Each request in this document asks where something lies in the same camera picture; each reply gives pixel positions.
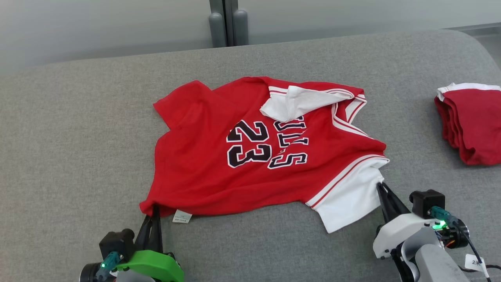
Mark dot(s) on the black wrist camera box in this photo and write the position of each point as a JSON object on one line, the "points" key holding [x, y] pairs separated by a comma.
{"points": [[115, 243], [426, 203]]}

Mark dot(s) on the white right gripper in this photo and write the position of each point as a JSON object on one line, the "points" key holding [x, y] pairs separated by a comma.
{"points": [[399, 231]]}

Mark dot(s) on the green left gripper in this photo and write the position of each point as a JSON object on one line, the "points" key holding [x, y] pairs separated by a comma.
{"points": [[156, 264]]}

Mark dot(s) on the grey metal door frame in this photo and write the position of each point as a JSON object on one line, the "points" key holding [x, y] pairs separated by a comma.
{"points": [[224, 19]]}

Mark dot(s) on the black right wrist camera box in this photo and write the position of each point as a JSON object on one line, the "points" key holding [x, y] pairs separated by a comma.
{"points": [[426, 203]]}

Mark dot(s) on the grey cylindrical door stopper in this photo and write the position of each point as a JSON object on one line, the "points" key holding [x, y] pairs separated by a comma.
{"points": [[217, 31], [240, 29]]}

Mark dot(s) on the grey fabric sofa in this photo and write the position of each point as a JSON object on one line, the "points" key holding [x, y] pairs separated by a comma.
{"points": [[78, 137]]}

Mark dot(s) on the red shorts white waistband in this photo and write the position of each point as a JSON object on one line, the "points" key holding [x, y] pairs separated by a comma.
{"points": [[473, 125]]}

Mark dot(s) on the red number 23 jersey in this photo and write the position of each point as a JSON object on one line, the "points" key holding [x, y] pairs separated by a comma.
{"points": [[203, 172]]}

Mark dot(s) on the grey metal floor rail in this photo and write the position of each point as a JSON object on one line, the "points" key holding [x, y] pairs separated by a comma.
{"points": [[477, 26]]}

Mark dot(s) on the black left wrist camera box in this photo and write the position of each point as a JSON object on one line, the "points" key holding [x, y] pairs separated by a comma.
{"points": [[115, 243]]}

